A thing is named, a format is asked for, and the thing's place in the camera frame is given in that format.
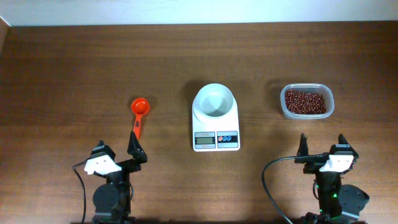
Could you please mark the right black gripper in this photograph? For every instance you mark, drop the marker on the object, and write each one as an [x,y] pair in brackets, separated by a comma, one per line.
[303,150]

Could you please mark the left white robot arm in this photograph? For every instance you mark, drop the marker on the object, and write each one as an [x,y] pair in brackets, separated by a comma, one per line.
[112,200]

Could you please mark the orange measuring scoop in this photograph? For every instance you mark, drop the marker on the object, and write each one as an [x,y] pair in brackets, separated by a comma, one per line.
[140,107]

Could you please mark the clear plastic container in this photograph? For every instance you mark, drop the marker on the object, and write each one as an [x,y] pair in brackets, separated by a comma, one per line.
[309,88]

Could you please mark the white digital kitchen scale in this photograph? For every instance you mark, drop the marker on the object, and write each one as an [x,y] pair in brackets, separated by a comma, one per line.
[216,134]

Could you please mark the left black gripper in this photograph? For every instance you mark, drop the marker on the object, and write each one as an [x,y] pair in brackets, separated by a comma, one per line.
[139,155]

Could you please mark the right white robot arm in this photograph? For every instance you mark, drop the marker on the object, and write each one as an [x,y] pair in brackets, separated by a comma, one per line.
[338,203]

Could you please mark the white round bowl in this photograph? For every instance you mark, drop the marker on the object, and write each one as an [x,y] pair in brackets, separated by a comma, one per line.
[213,100]

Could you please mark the red beans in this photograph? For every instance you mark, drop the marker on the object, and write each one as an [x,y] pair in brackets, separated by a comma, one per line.
[300,102]

